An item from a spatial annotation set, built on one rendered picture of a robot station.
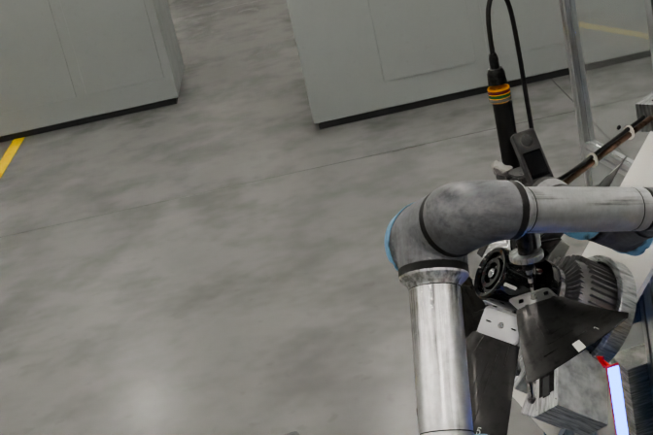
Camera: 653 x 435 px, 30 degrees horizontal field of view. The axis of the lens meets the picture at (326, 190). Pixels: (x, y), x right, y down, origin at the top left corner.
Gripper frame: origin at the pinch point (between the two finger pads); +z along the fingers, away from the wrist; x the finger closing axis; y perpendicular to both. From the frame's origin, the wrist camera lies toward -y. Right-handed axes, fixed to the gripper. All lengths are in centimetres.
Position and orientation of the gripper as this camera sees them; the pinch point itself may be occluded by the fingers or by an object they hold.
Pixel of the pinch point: (505, 158)
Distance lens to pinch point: 246.4
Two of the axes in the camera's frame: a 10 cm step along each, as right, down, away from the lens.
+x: 9.5, -2.7, 1.7
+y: 2.1, 9.2, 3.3
